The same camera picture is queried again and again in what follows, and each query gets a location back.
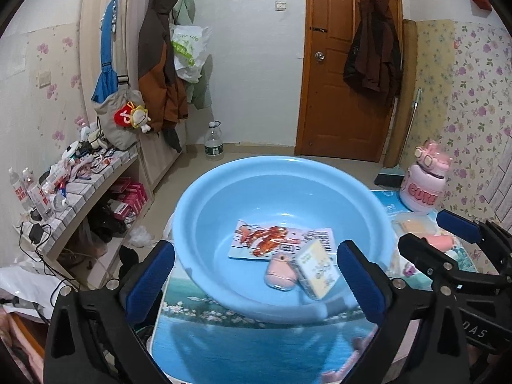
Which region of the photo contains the clear water bottle on floor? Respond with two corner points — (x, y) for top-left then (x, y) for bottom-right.
(204, 121), (224, 160)

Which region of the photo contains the crayfish snack packet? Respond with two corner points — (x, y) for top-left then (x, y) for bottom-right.
(228, 220), (335, 261)

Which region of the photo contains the pink white small toy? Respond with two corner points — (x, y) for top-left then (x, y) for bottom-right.
(403, 264), (418, 278)

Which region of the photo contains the brown wooden door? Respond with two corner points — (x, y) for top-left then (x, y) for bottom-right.
(295, 0), (403, 162)

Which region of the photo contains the blue plastic basin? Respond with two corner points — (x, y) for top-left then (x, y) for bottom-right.
(172, 156), (396, 324)

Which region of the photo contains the white green plastic bag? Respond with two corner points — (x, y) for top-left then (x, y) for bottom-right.
(170, 24), (211, 84)

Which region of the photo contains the pink CUTE water bottle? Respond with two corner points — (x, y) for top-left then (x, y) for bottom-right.
(399, 140), (452, 213)

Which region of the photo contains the pink round pouch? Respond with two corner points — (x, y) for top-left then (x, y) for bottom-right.
(265, 253), (298, 291)

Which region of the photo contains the dark brown hanging jacket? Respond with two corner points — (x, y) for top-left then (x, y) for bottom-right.
(344, 0), (402, 108)

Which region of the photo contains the pink cylindrical roller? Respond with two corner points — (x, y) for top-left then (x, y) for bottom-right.
(423, 234), (455, 252)

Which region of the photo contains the grey bag with plush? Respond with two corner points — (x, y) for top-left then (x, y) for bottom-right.
(93, 82), (152, 151)

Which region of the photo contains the brown orange hanging coat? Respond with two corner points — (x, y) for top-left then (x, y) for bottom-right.
(138, 0), (188, 153)

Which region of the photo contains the clear box of toothpicks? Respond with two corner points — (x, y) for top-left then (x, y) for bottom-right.
(391, 212), (437, 237)

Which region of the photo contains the yellow white small box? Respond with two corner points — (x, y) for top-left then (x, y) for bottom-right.
(291, 240), (340, 300)

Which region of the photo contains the pale green hanging garment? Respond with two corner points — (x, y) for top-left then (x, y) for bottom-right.
(170, 0), (212, 110)

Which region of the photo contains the dustpan with long handle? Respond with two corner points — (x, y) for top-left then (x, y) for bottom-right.
(373, 87), (425, 191)

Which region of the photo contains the cluttered tiled shelf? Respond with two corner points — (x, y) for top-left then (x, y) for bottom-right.
(15, 144), (154, 289)

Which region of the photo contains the printed landscape table mat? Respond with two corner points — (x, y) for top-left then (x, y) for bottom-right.
(149, 189), (481, 384)

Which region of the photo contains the blue hanging strap bag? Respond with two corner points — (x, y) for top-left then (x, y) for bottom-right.
(91, 0), (118, 104)

